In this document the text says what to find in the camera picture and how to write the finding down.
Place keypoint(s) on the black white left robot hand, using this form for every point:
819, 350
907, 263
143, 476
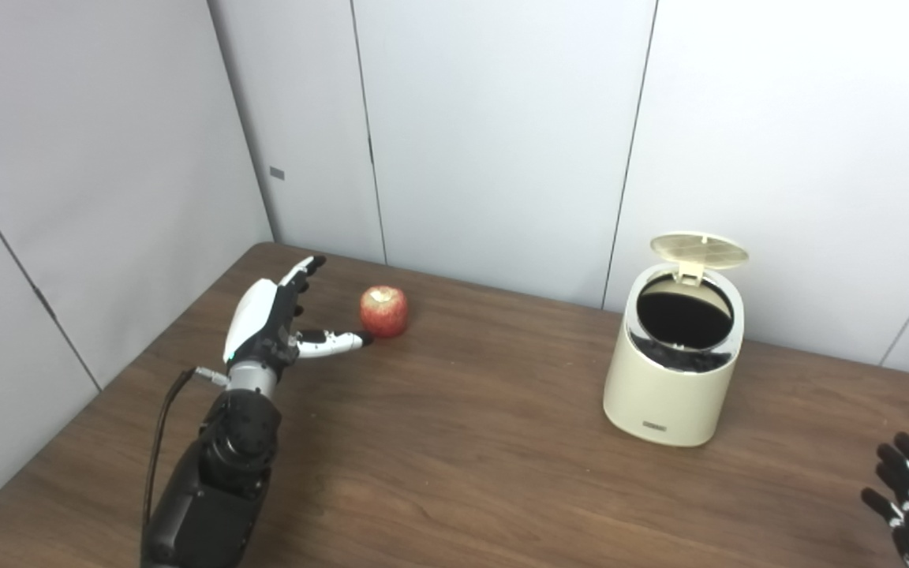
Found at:
261, 323

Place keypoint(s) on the red apple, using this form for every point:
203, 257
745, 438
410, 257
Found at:
384, 313

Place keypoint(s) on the cream-colored round bin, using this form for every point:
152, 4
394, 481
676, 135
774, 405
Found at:
660, 394

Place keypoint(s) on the cream round bin lid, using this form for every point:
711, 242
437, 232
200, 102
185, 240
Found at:
699, 248

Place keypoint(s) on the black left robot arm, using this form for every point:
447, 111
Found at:
218, 481

